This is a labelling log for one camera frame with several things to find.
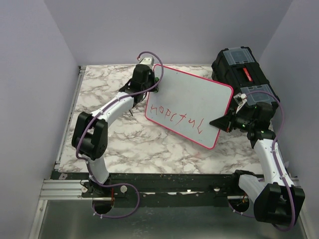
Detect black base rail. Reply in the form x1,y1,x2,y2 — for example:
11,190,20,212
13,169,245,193
50,171,248,208

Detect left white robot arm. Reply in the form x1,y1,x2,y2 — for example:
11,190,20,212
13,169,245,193
71,63,159,197

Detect pink framed whiteboard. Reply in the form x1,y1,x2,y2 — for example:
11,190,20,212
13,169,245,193
145,64,233,149

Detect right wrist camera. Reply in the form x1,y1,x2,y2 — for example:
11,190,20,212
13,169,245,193
233,93,247,113

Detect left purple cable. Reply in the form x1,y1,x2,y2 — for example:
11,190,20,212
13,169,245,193
76,51,164,220

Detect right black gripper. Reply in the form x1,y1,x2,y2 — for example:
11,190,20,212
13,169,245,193
210,106,256,132

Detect aluminium side rail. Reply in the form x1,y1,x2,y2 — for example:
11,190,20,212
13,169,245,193
54,65,86,170

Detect black plastic toolbox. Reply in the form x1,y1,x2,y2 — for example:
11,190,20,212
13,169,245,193
211,47,278,118

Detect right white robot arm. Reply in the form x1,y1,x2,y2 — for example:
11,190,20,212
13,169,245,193
209,100,305,227

